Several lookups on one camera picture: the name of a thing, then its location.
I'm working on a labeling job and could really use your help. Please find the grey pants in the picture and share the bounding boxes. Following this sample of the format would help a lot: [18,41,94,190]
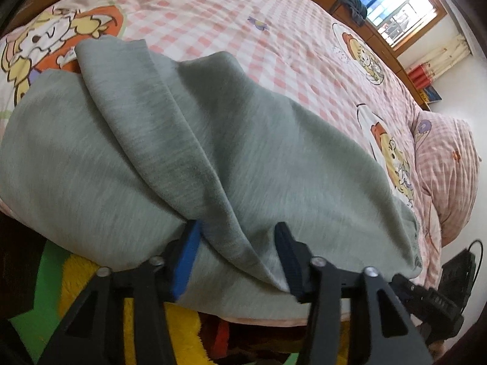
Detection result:
[0,35,424,319]

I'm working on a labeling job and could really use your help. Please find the blue book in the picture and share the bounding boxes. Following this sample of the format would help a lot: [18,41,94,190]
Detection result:
[419,85,442,103]

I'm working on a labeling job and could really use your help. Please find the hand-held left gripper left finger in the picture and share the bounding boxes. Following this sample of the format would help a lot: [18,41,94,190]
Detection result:
[38,218,202,365]

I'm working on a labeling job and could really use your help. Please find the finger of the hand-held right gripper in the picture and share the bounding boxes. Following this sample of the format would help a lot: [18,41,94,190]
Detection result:
[388,273,465,350]

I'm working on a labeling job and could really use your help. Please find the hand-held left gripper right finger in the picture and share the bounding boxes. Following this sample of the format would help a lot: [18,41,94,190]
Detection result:
[274,221,434,365]

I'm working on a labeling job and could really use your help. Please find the pink checked printed blanket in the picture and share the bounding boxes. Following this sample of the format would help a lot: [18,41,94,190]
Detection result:
[0,0,444,328]

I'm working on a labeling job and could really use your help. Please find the cream and red curtain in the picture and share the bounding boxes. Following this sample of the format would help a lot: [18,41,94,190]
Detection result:
[405,33,470,88]

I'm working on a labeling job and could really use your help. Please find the pink checked pillow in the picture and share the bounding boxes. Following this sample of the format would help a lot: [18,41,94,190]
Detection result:
[413,111,481,248]

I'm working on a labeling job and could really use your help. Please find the long wooden cabinet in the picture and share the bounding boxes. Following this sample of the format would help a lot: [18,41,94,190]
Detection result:
[285,0,430,111]

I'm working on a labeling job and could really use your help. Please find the dark clothing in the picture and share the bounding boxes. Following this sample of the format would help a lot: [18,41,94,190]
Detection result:
[331,0,368,27]

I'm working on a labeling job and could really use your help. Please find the window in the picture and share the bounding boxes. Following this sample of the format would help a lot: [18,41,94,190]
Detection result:
[338,0,447,50]

